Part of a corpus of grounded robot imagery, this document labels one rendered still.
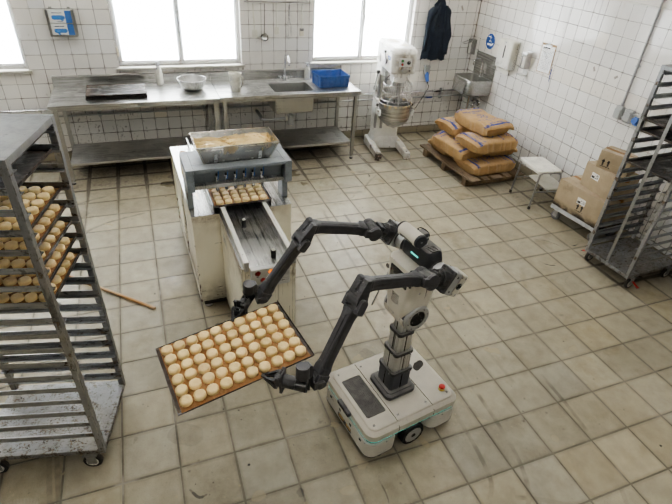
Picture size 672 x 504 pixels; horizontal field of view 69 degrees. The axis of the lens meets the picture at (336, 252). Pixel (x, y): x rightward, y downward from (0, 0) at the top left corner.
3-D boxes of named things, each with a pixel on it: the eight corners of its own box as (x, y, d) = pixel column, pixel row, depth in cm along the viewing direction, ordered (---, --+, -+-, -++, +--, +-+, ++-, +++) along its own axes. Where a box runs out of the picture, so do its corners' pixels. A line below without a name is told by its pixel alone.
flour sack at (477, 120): (449, 120, 629) (451, 107, 619) (474, 117, 646) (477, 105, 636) (487, 140, 577) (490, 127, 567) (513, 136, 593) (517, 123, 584)
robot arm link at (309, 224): (308, 225, 224) (300, 213, 231) (299, 249, 232) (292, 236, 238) (385, 229, 249) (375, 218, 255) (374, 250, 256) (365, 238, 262)
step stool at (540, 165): (562, 207, 562) (575, 171, 537) (527, 209, 553) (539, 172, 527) (541, 189, 598) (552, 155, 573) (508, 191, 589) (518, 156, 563)
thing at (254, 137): (192, 143, 336) (191, 135, 332) (268, 137, 354) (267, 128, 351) (198, 159, 316) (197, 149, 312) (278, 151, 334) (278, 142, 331)
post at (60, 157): (126, 383, 303) (53, 114, 208) (124, 387, 300) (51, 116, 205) (120, 383, 303) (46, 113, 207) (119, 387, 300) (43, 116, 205)
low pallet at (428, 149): (418, 152, 675) (419, 144, 669) (466, 146, 703) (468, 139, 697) (469, 190, 585) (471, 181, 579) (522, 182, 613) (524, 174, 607)
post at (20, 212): (106, 448, 266) (8, 156, 171) (105, 453, 264) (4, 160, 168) (101, 448, 266) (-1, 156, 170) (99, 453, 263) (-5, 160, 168)
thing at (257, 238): (226, 305, 387) (217, 205, 337) (268, 296, 399) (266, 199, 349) (247, 368, 334) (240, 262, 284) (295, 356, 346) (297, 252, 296)
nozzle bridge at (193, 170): (184, 195, 358) (178, 152, 339) (279, 184, 383) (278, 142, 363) (190, 217, 333) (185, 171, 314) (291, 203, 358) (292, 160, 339)
